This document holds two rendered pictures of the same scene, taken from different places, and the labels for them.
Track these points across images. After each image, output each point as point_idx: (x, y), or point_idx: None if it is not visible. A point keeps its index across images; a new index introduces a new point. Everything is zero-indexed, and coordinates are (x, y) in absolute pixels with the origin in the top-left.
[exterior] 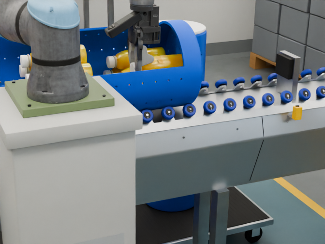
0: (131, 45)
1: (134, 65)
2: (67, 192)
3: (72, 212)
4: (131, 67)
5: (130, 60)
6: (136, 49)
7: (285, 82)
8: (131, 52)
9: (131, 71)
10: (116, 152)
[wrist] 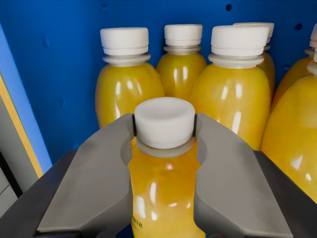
0: (212, 210)
1: (143, 126)
2: None
3: None
4: (172, 111)
5: (201, 129)
6: (59, 208)
7: None
8: (202, 166)
9: (3, 67)
10: None
